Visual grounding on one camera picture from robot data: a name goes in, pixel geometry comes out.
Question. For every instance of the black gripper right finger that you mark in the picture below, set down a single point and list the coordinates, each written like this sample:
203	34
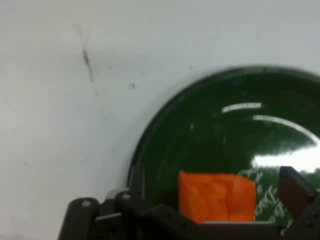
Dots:
292	190

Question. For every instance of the orange fabric pouch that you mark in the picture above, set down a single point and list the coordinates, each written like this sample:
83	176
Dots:
215	195

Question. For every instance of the dark green round plate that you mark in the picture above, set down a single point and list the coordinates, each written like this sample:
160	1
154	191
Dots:
200	130

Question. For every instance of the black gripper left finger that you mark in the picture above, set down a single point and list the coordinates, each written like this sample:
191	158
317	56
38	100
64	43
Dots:
130	210

